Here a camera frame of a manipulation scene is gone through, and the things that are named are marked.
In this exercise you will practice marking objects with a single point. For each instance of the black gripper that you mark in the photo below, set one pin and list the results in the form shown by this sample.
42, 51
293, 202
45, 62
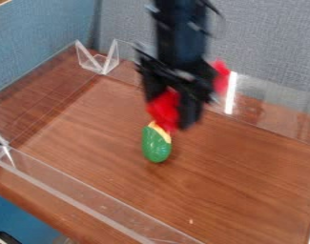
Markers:
192, 82

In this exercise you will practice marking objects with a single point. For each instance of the red rectangular block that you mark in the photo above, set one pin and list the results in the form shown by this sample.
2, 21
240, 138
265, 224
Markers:
164, 107

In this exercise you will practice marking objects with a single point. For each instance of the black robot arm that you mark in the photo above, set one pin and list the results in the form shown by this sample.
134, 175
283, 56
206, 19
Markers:
181, 31

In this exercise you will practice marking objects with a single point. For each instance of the green yellow toy corn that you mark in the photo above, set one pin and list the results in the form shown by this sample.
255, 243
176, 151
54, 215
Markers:
157, 143

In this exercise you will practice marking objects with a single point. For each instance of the clear acrylic back panel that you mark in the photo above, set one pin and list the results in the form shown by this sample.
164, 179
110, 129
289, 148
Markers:
260, 103

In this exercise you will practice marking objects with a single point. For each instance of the clear acrylic panel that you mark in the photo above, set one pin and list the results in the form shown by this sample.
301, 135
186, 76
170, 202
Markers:
260, 103
100, 205

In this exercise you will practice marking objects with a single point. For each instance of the clear acrylic front panel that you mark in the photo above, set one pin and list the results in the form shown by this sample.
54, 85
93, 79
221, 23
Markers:
100, 205

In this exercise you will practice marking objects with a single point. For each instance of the clear acrylic corner bracket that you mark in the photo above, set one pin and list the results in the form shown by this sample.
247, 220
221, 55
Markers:
98, 63

